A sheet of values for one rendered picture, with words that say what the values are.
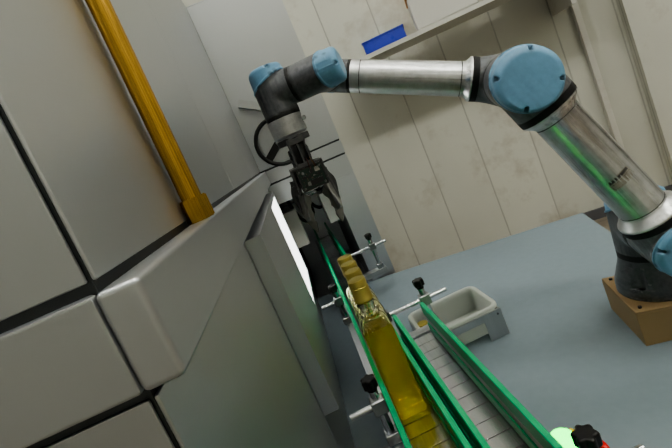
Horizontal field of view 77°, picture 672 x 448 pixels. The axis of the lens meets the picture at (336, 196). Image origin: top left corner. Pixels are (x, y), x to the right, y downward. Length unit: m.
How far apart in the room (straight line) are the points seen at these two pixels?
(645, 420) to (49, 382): 0.92
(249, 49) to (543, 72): 1.33
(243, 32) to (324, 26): 1.85
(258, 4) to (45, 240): 1.75
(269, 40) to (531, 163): 2.48
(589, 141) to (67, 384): 0.82
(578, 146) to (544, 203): 2.96
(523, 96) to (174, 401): 0.70
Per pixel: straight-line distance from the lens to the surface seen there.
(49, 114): 0.31
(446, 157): 3.63
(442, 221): 3.74
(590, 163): 0.89
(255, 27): 1.93
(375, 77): 0.97
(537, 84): 0.82
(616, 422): 1.01
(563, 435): 0.84
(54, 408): 0.29
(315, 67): 0.86
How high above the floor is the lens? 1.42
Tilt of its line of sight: 8 degrees down
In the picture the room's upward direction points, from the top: 23 degrees counter-clockwise
